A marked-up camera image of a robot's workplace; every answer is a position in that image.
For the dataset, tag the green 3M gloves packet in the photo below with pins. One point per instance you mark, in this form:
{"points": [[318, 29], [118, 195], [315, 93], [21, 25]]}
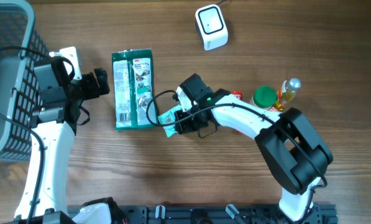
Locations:
{"points": [[133, 89]]}

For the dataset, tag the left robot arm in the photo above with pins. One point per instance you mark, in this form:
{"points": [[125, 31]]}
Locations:
{"points": [[53, 126]]}

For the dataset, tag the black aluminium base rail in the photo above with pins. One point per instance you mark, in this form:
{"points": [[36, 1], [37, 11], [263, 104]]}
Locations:
{"points": [[254, 214]]}

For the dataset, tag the orange white tissue pack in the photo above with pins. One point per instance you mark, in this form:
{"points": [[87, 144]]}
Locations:
{"points": [[273, 109]]}

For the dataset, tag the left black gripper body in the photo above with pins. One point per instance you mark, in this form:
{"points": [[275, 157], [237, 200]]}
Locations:
{"points": [[86, 88]]}

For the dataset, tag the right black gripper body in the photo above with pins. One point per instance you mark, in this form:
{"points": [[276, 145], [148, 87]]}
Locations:
{"points": [[189, 121]]}

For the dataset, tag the red Nescafe coffee sachet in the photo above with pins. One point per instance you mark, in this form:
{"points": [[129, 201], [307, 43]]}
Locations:
{"points": [[237, 94]]}

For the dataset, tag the grey plastic mesh basket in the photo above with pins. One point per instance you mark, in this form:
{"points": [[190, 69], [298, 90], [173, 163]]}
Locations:
{"points": [[21, 46]]}

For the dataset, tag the green lid stock jar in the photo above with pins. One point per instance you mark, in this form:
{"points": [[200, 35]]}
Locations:
{"points": [[264, 97]]}

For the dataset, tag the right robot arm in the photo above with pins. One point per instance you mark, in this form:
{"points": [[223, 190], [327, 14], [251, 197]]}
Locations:
{"points": [[295, 153]]}

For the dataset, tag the white barcode scanner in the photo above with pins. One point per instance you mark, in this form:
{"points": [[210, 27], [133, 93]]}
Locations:
{"points": [[211, 27]]}

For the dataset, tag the yellow dish soap bottle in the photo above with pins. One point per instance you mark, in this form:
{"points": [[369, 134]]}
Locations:
{"points": [[286, 93]]}

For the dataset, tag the mint green wipes packet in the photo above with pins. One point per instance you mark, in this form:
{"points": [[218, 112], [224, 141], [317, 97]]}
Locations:
{"points": [[169, 117]]}

